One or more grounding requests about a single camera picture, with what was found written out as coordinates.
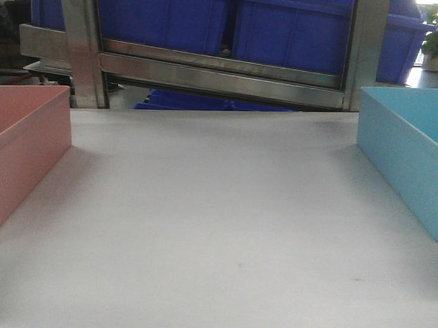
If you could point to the blue bin far right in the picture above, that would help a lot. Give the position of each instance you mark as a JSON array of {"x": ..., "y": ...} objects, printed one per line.
[{"x": 406, "y": 29}]

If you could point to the blue bin centre left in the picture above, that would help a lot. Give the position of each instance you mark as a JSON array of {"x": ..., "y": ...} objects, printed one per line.
[{"x": 196, "y": 26}]

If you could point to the blue bin lower level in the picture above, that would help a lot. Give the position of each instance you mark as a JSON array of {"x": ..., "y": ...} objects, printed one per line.
[{"x": 174, "y": 101}]

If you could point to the blue bin centre right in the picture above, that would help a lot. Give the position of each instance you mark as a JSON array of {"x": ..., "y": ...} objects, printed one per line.
[{"x": 307, "y": 35}]

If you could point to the blue bin far left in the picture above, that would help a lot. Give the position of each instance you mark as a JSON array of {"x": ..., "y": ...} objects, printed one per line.
[{"x": 48, "y": 14}]

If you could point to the blue bin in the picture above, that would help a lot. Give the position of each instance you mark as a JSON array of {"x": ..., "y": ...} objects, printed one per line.
[
  {"x": 406, "y": 29},
  {"x": 307, "y": 35},
  {"x": 48, "y": 14},
  {"x": 196, "y": 26}
]

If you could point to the stainless steel shelf rack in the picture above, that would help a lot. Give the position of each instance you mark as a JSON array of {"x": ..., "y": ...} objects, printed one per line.
[{"x": 81, "y": 52}]

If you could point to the light blue plastic box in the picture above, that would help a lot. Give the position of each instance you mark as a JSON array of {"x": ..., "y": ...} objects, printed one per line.
[{"x": 398, "y": 131}]

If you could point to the pink plastic box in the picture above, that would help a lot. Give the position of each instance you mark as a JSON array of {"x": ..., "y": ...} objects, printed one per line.
[{"x": 35, "y": 132}]

